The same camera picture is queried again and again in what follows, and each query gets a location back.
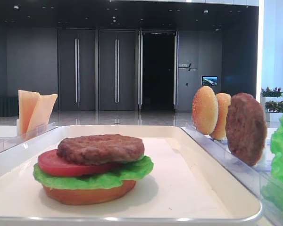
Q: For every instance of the green lettuce leaf standing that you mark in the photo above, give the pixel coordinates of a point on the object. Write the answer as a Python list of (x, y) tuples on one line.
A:
[(281, 150)]

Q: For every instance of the red tomato slice on stack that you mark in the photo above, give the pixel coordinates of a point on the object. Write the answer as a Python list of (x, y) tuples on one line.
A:
[(49, 162)]

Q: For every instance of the lower flower planter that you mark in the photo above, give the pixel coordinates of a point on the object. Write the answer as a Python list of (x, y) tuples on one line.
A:
[(274, 111)]

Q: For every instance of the green lettuce leaf on stack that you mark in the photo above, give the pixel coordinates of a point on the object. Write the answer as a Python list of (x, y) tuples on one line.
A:
[(129, 171)]

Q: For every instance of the wall mounted display screen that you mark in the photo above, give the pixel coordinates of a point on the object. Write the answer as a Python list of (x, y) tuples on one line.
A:
[(209, 80)]

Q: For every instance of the plain bun half standing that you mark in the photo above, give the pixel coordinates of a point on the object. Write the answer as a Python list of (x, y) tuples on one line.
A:
[(224, 101)]

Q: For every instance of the clear left long rail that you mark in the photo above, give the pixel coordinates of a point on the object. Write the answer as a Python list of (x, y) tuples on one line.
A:
[(7, 143)]

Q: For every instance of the orange cheese slice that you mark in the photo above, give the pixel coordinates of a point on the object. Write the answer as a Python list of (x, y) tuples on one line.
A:
[(42, 111), (26, 101)]

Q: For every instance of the sesame bun half standing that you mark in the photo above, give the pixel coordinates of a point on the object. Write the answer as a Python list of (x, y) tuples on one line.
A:
[(205, 110)]

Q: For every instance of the white rectangular serving tray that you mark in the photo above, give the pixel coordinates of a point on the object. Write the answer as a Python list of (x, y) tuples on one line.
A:
[(187, 186)]

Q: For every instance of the flower planter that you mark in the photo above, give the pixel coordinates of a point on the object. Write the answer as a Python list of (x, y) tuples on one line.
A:
[(271, 94), (274, 111)]

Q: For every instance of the orange cheese slice front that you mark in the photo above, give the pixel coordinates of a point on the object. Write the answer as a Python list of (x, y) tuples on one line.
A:
[(42, 111)]

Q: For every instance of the bottom bun on tray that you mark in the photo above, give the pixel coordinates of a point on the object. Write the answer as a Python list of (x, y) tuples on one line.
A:
[(89, 196)]

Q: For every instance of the upper flower planter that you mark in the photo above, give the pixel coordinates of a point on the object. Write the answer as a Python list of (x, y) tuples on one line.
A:
[(271, 94)]

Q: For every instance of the orange cheese slice rear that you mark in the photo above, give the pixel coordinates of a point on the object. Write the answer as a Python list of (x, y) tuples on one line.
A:
[(26, 101)]

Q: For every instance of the brown meat patty standing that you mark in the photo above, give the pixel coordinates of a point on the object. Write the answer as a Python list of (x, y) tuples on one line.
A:
[(246, 128)]

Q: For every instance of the brown meat patty on stack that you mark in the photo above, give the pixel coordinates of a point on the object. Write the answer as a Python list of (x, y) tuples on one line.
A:
[(101, 149)]

